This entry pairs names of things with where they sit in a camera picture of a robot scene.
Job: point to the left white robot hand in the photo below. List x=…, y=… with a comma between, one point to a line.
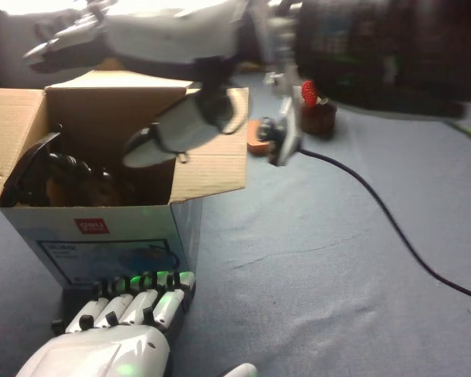
x=102, y=349

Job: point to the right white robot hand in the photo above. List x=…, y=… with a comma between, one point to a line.
x=172, y=35

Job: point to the brown sprayer bottle black nozzle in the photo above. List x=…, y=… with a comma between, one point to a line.
x=63, y=165

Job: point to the open cardboard box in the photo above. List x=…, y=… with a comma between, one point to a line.
x=204, y=173

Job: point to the orange hexagon block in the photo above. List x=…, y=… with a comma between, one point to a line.
x=256, y=146

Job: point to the toy chocolate strawberry cake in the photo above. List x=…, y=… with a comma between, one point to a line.
x=318, y=118

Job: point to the black equipment rack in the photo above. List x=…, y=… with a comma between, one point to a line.
x=377, y=51

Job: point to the grey table cloth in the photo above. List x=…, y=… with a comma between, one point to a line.
x=298, y=235

